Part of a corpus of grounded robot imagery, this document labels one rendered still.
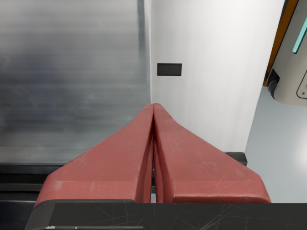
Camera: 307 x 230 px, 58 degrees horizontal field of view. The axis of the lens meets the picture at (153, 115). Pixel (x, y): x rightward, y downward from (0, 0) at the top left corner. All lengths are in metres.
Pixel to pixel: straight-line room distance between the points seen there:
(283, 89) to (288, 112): 0.44
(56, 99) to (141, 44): 0.14
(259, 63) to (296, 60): 0.77
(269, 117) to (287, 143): 0.23
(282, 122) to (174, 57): 1.32
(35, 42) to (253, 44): 0.25
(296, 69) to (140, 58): 0.85
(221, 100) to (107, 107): 0.15
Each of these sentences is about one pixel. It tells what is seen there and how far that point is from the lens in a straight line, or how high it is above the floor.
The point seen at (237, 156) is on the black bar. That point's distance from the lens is 0.42.
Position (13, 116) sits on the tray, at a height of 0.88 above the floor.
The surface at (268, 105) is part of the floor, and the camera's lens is 1.52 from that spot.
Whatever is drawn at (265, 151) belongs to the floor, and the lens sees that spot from 1.72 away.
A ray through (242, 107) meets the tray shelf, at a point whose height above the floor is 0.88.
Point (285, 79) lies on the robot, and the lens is 1.15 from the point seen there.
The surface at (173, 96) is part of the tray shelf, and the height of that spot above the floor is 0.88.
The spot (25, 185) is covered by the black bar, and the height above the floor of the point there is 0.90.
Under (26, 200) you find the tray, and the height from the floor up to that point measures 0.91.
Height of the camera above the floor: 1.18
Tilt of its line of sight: 54 degrees down
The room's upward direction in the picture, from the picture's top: 178 degrees counter-clockwise
